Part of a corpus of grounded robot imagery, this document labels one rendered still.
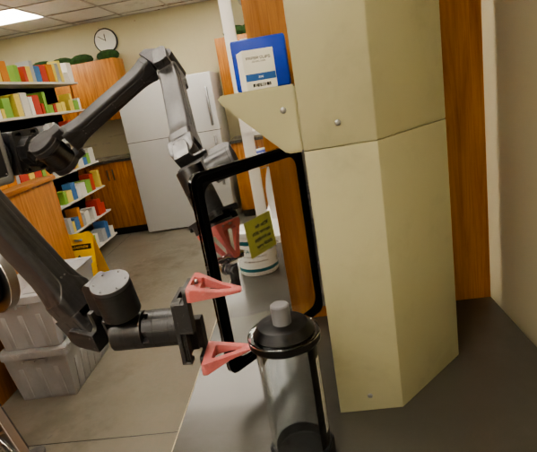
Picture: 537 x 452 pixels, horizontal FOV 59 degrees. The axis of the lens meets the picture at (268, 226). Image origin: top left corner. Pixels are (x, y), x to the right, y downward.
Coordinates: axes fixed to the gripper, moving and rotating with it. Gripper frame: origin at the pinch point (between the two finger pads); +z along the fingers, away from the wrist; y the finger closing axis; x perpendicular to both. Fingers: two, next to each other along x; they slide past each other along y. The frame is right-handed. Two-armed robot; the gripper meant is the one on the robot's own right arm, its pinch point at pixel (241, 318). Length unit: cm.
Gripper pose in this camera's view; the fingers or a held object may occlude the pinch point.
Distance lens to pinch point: 72.1
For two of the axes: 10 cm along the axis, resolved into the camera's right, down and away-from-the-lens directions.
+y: -1.4, -9.5, -2.8
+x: 0.6, -2.9, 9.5
